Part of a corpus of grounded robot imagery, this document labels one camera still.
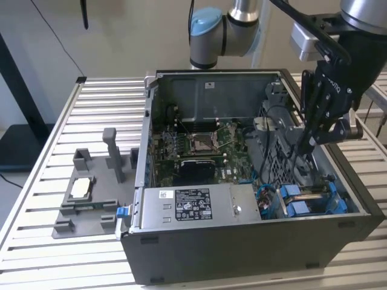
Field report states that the grey parts rack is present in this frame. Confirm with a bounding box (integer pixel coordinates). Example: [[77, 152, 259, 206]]
[[51, 126, 140, 242]]

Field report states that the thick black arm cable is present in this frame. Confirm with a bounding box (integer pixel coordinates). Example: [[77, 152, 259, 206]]
[[268, 0, 352, 66]]

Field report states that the hard disk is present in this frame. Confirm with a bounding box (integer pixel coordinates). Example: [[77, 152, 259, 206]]
[[277, 180, 348, 219]]

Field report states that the thin black wall wire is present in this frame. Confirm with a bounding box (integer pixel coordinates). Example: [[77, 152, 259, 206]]
[[29, 0, 88, 80]]

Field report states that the black disk wire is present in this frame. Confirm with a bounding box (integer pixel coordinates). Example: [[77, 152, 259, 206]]
[[259, 104, 305, 182]]

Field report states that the silver CPU socket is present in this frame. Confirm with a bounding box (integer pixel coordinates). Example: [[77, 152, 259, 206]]
[[183, 129, 222, 155]]

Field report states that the blue disk wire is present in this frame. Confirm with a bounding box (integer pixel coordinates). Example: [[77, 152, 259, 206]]
[[253, 169, 281, 220]]

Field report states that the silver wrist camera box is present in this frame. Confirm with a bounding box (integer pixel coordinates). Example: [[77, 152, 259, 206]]
[[289, 22, 343, 63]]

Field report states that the black stand with base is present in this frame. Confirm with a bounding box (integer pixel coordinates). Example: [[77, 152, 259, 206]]
[[0, 32, 57, 173]]

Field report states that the black graphics card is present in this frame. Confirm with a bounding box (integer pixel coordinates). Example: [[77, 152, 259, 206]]
[[173, 158, 218, 187]]

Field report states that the silver power supply box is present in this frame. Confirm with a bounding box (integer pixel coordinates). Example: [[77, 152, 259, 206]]
[[140, 183, 263, 231]]

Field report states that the black RAM slot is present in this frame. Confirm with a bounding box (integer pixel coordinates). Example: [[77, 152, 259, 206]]
[[179, 152, 227, 158]]

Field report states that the black open PC case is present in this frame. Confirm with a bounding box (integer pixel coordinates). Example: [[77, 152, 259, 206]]
[[119, 68, 387, 287]]

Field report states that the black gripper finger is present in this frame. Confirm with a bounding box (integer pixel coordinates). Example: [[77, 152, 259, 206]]
[[295, 70, 317, 157], [304, 115, 364, 154]]

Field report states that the blue latch tab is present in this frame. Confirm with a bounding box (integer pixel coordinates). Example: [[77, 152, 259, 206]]
[[115, 204, 131, 221]]

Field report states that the yellow red wire bundle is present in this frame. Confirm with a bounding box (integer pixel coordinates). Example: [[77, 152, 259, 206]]
[[256, 187, 273, 210]]

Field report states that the green motherboard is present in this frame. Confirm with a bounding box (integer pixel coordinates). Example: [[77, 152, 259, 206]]
[[150, 118, 264, 190]]

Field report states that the silver CPU chip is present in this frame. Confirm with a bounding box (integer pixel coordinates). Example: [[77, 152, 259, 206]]
[[68, 176, 97, 201]]

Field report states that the black hanging rod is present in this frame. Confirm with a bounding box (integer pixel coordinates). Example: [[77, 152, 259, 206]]
[[79, 0, 89, 31]]

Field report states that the black hanging cable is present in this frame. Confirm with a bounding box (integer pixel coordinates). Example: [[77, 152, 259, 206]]
[[187, 0, 197, 34]]

